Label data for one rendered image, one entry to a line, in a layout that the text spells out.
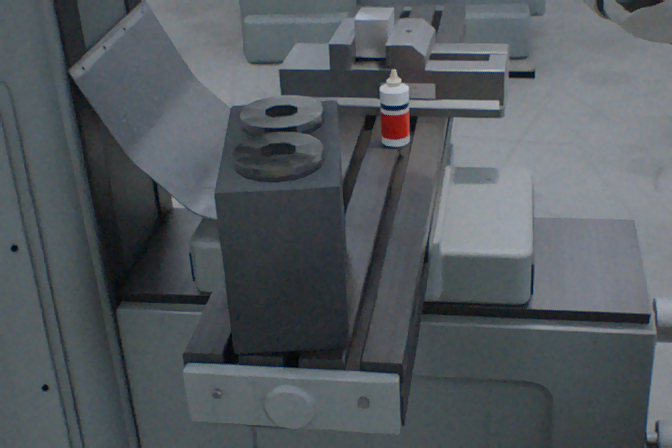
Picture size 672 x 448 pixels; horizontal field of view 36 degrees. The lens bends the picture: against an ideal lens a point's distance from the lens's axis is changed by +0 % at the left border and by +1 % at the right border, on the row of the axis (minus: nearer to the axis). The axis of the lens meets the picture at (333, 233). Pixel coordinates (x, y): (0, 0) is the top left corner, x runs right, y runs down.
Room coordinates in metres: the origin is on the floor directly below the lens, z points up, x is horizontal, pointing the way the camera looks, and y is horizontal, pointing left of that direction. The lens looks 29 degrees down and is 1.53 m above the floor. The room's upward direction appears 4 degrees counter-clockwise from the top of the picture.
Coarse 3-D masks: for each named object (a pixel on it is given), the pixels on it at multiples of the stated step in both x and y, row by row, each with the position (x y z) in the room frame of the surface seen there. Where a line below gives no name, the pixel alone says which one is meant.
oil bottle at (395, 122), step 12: (396, 84) 1.37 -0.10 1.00; (384, 96) 1.37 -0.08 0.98; (396, 96) 1.36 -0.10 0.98; (408, 96) 1.37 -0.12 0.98; (384, 108) 1.37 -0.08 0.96; (396, 108) 1.36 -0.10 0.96; (408, 108) 1.37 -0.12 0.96; (384, 120) 1.37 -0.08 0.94; (396, 120) 1.36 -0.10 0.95; (408, 120) 1.37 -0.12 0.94; (384, 132) 1.37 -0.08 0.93; (396, 132) 1.36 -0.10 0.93; (408, 132) 1.37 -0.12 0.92; (396, 144) 1.36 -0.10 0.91
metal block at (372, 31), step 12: (360, 12) 1.57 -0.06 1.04; (372, 12) 1.56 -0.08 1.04; (384, 12) 1.56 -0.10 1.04; (360, 24) 1.53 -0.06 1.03; (372, 24) 1.53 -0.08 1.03; (384, 24) 1.52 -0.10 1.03; (360, 36) 1.53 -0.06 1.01; (372, 36) 1.53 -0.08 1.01; (384, 36) 1.52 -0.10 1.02; (360, 48) 1.53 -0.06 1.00; (372, 48) 1.53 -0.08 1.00; (384, 48) 1.52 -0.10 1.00
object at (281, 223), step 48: (288, 96) 1.07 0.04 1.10; (240, 144) 0.95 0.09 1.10; (288, 144) 0.95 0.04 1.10; (336, 144) 0.97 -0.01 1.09; (240, 192) 0.88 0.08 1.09; (288, 192) 0.87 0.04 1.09; (336, 192) 0.87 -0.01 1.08; (240, 240) 0.88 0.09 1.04; (288, 240) 0.87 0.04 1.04; (336, 240) 0.87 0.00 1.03; (240, 288) 0.88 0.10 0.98; (288, 288) 0.87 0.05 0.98; (336, 288) 0.87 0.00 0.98; (240, 336) 0.88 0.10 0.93; (288, 336) 0.87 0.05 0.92; (336, 336) 0.87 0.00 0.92
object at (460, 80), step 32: (352, 32) 1.56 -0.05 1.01; (288, 64) 1.55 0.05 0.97; (320, 64) 1.54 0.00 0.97; (352, 64) 1.51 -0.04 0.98; (384, 64) 1.51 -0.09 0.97; (448, 64) 1.49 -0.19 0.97; (480, 64) 1.49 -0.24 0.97; (320, 96) 1.52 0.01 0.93; (352, 96) 1.50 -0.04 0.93; (416, 96) 1.48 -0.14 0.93; (448, 96) 1.47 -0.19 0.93; (480, 96) 1.46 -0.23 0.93
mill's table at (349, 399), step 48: (384, 144) 1.37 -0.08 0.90; (432, 144) 1.36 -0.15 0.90; (384, 192) 1.22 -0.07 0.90; (432, 192) 1.22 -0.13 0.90; (384, 240) 1.14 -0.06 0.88; (432, 240) 1.20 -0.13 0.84; (384, 288) 0.99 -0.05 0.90; (192, 336) 0.92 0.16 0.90; (384, 336) 0.89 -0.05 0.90; (192, 384) 0.87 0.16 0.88; (240, 384) 0.86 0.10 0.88; (288, 384) 0.85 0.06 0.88; (336, 384) 0.84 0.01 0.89; (384, 384) 0.83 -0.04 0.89; (384, 432) 0.83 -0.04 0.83
